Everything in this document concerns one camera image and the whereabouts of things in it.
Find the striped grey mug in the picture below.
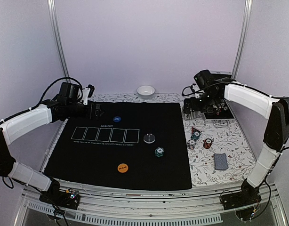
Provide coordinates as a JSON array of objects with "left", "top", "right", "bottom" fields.
[{"left": 182, "top": 110, "right": 200, "bottom": 121}]

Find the blue peach chip stack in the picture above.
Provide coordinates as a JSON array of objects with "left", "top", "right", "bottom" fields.
[{"left": 187, "top": 139, "right": 196, "bottom": 150}]

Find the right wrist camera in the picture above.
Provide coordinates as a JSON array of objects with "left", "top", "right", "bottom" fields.
[{"left": 181, "top": 83, "right": 201, "bottom": 97}]

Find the floral tablecloth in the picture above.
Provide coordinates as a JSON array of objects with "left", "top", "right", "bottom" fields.
[{"left": 43, "top": 94, "right": 255, "bottom": 188}]

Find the black poker mat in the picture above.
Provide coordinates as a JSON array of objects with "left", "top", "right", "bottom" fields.
[{"left": 44, "top": 102, "right": 192, "bottom": 191}]

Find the red black chip stack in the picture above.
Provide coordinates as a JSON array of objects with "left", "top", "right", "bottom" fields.
[{"left": 203, "top": 138, "right": 213, "bottom": 149}]

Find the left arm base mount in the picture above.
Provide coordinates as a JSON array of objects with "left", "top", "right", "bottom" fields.
[{"left": 39, "top": 186, "right": 80, "bottom": 210}]

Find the white ceramic bowl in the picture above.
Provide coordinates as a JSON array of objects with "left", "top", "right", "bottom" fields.
[{"left": 136, "top": 85, "right": 155, "bottom": 99}]

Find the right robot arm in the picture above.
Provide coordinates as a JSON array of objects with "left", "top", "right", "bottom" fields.
[{"left": 182, "top": 70, "right": 289, "bottom": 205}]

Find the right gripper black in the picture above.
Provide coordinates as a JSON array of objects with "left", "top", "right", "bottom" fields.
[{"left": 182, "top": 91, "right": 218, "bottom": 115}]

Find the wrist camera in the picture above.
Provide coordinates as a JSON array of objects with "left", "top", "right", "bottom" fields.
[
  {"left": 81, "top": 84, "right": 95, "bottom": 105},
  {"left": 181, "top": 83, "right": 201, "bottom": 97}
]

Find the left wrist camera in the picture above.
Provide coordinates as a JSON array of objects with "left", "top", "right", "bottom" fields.
[{"left": 81, "top": 84, "right": 95, "bottom": 105}]

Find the clear acrylic dealer button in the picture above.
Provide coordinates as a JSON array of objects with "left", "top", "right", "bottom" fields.
[{"left": 143, "top": 133, "right": 156, "bottom": 144}]

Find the blue playing card deck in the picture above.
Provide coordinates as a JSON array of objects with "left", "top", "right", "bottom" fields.
[{"left": 214, "top": 153, "right": 228, "bottom": 170}]

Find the blue small blind button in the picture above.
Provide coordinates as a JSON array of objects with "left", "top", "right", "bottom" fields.
[{"left": 112, "top": 116, "right": 121, "bottom": 122}]

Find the black triangular card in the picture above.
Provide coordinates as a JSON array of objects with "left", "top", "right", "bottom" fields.
[{"left": 191, "top": 127, "right": 200, "bottom": 134}]

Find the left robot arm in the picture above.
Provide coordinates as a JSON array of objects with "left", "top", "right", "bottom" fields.
[{"left": 0, "top": 81, "right": 104, "bottom": 204}]

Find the orange big blind button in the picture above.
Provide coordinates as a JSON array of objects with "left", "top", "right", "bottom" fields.
[{"left": 117, "top": 163, "right": 128, "bottom": 173}]

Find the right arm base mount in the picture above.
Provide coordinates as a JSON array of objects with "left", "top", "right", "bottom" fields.
[{"left": 219, "top": 190, "right": 262, "bottom": 221}]

